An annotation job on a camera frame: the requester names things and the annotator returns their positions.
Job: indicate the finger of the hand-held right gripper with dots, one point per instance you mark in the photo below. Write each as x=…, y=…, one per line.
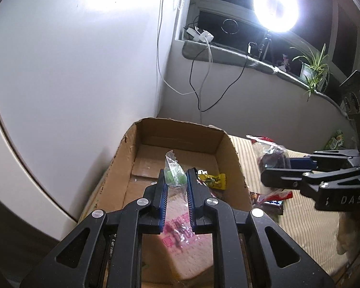
x=282, y=178
x=303, y=163

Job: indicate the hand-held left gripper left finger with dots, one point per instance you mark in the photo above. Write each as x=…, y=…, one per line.
x=163, y=204

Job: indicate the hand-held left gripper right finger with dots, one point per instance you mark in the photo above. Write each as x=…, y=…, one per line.
x=191, y=204

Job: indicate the dark snack packet red ends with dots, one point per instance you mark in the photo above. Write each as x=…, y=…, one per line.
x=283, y=195
x=270, y=153

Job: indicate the pale green jelly packet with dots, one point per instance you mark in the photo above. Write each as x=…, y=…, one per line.
x=174, y=174

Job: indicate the yellow candy packet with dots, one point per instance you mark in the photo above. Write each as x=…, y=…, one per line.
x=214, y=181

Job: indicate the pink sliced bread packet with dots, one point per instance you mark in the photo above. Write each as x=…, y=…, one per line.
x=180, y=247

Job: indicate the brown cardboard box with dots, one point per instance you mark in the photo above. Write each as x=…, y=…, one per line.
x=228, y=162

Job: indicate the small dark chocolate bar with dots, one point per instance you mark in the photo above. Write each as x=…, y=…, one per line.
x=273, y=205

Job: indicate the green snack bag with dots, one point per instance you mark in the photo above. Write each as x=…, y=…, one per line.
x=336, y=141

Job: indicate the cream cloth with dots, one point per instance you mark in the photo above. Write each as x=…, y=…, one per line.
x=348, y=235

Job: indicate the striped bed sheet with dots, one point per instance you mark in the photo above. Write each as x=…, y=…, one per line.
x=306, y=234

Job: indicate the potted spider plant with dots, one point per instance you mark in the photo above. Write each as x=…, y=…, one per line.
x=313, y=66

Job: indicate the small flowering plant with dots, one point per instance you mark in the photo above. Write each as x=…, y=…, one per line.
x=285, y=63

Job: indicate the black tripod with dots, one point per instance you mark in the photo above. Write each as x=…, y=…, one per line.
x=267, y=46

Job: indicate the white power strip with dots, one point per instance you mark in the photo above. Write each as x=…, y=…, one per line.
x=202, y=36

